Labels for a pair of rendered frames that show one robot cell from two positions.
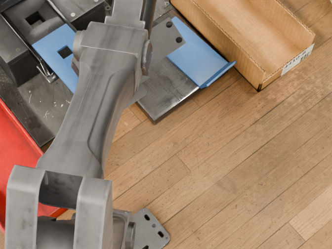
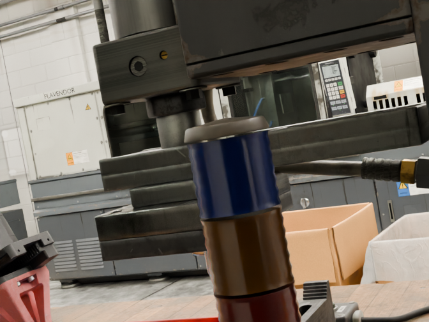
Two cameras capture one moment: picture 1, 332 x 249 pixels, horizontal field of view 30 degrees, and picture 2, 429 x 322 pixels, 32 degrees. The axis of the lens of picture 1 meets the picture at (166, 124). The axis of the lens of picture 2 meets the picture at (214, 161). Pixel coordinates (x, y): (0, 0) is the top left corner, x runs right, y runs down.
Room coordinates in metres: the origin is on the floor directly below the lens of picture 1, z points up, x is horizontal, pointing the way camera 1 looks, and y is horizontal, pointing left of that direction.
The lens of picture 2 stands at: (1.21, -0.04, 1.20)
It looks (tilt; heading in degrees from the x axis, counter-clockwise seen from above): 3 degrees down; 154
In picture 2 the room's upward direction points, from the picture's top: 10 degrees counter-clockwise
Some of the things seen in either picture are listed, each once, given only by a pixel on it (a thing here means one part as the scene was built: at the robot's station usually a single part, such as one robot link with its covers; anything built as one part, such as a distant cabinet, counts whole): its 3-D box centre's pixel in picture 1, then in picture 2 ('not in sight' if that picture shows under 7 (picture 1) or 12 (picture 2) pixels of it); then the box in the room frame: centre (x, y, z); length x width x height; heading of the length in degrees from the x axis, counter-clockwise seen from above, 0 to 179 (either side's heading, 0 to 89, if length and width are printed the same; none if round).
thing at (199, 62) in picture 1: (190, 50); not in sight; (0.58, -0.04, 0.93); 0.15 x 0.07 x 0.03; 43
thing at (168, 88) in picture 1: (163, 64); not in sight; (0.57, 0.00, 0.91); 0.17 x 0.16 x 0.02; 129
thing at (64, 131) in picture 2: not in sight; (194, 119); (-4.45, 2.63, 1.24); 2.95 x 0.98 x 0.90; 35
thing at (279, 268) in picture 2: not in sight; (247, 248); (0.90, 0.12, 1.14); 0.04 x 0.04 x 0.03
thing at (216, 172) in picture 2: not in sight; (233, 173); (0.90, 0.12, 1.17); 0.04 x 0.04 x 0.03
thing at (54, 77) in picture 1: (43, 64); not in sight; (0.53, 0.20, 0.98); 0.07 x 0.02 x 0.01; 39
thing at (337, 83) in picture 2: not in sight; (339, 87); (-2.99, 3.05, 1.27); 0.23 x 0.18 x 0.38; 125
